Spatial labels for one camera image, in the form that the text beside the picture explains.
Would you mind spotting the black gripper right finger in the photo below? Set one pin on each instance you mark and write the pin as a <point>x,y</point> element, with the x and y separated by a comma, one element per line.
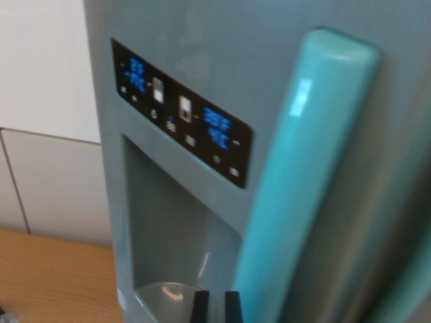
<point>233,309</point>

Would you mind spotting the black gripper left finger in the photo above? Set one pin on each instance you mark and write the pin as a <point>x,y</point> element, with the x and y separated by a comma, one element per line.
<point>201,309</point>

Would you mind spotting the grey toy refrigerator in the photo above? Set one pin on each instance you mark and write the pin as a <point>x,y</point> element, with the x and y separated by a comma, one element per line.
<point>208,50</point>

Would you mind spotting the black display panel sticker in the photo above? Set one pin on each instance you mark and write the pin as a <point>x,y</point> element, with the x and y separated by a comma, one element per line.
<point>198,134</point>

